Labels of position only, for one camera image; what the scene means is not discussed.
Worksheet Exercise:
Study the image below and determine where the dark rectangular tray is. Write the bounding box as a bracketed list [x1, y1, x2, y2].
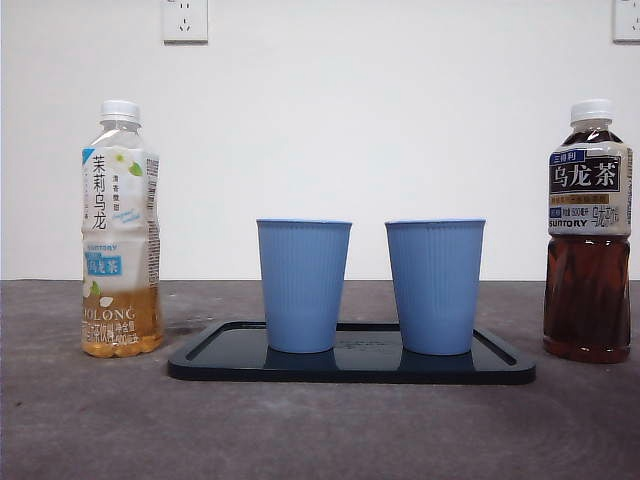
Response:
[166, 320, 537, 385]

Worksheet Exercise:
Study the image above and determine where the blue ribbed plastic cup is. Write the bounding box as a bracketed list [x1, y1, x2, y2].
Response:
[255, 217, 353, 355]
[384, 217, 487, 356]

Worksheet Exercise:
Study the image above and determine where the white wall socket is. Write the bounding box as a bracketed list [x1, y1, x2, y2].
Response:
[612, 0, 640, 43]
[160, 0, 209, 44]

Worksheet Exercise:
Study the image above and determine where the jasmine oolong tea bottle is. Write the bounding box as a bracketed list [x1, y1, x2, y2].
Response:
[79, 98, 164, 359]

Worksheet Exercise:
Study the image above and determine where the dark oolong tea bottle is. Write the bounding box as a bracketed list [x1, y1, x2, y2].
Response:
[542, 98, 632, 365]

